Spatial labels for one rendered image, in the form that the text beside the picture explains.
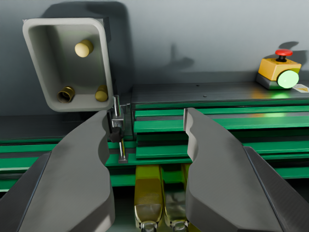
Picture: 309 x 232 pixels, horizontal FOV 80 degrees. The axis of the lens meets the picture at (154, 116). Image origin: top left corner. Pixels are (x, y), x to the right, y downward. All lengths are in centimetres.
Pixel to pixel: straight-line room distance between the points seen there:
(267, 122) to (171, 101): 22
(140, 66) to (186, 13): 18
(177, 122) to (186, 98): 9
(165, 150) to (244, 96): 25
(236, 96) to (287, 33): 24
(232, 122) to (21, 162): 50
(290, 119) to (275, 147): 8
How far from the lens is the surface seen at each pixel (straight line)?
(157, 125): 40
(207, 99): 49
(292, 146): 57
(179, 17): 54
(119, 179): 52
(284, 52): 61
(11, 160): 57
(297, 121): 52
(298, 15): 67
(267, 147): 53
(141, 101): 46
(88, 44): 51
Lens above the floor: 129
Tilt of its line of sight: 59 degrees down
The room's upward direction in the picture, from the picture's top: 175 degrees clockwise
